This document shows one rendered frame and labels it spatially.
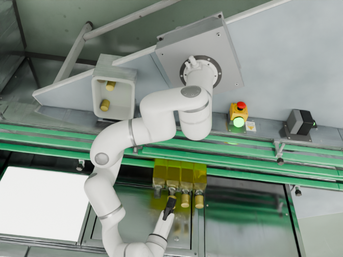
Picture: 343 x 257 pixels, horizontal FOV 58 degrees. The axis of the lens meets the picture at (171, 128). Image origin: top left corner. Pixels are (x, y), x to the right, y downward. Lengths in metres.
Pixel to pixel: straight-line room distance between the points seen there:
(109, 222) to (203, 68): 0.61
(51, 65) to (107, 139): 1.33
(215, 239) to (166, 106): 0.75
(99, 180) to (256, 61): 0.75
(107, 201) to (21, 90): 1.19
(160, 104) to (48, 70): 1.39
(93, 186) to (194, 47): 0.57
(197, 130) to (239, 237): 0.68
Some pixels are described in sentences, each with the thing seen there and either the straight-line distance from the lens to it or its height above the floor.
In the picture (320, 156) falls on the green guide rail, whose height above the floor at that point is 0.93.
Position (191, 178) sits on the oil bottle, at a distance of 1.34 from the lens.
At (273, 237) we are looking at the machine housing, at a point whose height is 1.18.
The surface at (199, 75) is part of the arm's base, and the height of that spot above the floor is 0.94.
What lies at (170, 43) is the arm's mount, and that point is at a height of 0.85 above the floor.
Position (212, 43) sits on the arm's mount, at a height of 0.86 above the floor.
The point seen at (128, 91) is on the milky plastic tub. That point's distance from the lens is 1.38.
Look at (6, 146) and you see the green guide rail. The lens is 1.59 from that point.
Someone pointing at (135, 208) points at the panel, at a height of 1.13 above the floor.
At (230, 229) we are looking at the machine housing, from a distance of 1.48.
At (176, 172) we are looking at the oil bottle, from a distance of 1.35.
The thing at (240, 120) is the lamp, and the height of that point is 0.85.
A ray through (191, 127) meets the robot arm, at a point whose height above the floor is 1.18.
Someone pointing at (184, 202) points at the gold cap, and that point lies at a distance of 1.29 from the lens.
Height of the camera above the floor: 1.82
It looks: 44 degrees down
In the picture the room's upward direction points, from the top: 175 degrees counter-clockwise
